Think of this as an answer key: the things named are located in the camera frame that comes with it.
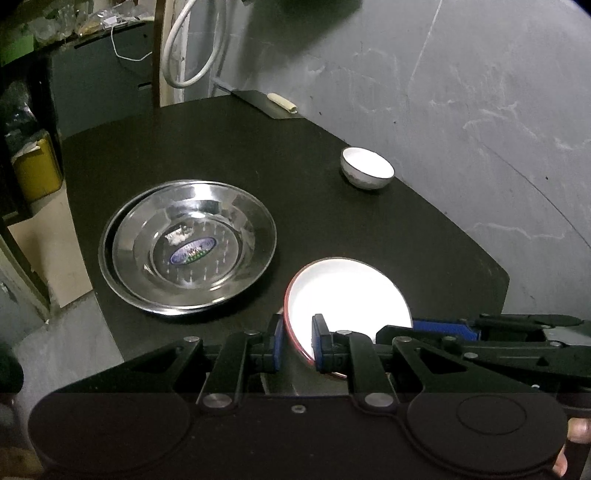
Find small steel plate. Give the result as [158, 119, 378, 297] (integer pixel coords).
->
[127, 190, 264, 300]

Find white hose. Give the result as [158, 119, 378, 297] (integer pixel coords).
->
[161, 0, 228, 88]

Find pale door frame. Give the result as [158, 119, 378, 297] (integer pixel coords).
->
[152, 0, 185, 109]

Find thin white cable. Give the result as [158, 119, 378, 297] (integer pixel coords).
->
[111, 17, 153, 62]

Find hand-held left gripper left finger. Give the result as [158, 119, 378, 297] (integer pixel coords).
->
[122, 314, 286, 414]

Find white bowl dark rim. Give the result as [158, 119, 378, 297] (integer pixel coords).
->
[341, 147, 396, 190]

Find person's right hand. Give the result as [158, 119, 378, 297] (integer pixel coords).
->
[551, 416, 591, 478]

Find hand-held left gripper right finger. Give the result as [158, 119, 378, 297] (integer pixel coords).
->
[311, 314, 467, 412]

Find cluttered storage shelf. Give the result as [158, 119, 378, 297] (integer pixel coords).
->
[28, 0, 153, 42]

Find dark plastic bags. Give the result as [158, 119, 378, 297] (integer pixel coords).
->
[0, 78, 38, 139]

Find dark cabinet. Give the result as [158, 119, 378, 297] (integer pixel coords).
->
[50, 21, 156, 139]

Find large steel plate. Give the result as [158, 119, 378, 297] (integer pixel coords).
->
[99, 180, 278, 318]

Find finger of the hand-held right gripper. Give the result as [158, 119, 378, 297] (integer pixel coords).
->
[376, 325, 591, 384]
[413, 314, 585, 343]

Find green box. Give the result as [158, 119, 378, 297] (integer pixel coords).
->
[0, 34, 37, 65]

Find cleaver with cream handle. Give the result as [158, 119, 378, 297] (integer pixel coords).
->
[231, 89, 306, 121]

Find white bowl red rim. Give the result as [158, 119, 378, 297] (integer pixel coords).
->
[284, 257, 414, 380]

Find medium steel plate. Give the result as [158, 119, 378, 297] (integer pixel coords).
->
[112, 181, 277, 309]

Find yellow jerry can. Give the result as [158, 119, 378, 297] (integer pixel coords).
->
[11, 130, 64, 202]

